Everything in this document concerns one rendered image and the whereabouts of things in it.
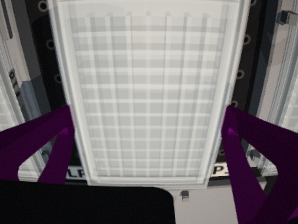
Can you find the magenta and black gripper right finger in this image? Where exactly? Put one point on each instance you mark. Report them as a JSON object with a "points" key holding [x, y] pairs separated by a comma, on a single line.
{"points": [[280, 146]]}

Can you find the white rectangular plate lid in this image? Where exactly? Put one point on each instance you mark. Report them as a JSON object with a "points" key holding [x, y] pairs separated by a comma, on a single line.
{"points": [[148, 83]]}

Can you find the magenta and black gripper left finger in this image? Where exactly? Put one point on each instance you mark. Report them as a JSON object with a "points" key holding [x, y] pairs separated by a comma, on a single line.
{"points": [[20, 142]]}

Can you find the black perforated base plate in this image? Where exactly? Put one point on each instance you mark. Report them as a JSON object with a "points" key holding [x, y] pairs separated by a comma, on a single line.
{"points": [[242, 93]]}

